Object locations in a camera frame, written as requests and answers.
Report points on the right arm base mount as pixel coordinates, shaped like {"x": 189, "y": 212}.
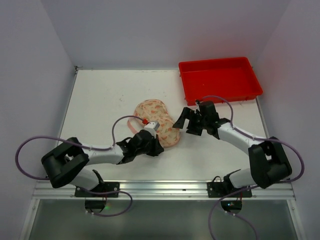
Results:
{"x": 220, "y": 187}

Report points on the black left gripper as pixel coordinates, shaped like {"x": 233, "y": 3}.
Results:
{"x": 152, "y": 145}

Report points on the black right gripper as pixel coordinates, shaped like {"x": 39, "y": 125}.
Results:
{"x": 194, "y": 121}

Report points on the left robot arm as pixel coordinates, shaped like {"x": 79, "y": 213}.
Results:
{"x": 66, "y": 164}

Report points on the aluminium front rail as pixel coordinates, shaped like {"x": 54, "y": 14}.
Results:
{"x": 163, "y": 190}

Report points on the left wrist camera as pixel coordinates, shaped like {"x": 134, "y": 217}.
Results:
{"x": 150, "y": 125}

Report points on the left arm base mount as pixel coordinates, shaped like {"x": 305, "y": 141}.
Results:
{"x": 109, "y": 186}

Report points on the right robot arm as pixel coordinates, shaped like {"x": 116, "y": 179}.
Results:
{"x": 268, "y": 162}

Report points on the red plastic tray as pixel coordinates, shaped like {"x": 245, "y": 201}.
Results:
{"x": 230, "y": 78}

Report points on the floral mesh laundry bag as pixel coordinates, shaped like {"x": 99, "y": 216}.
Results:
{"x": 155, "y": 110}

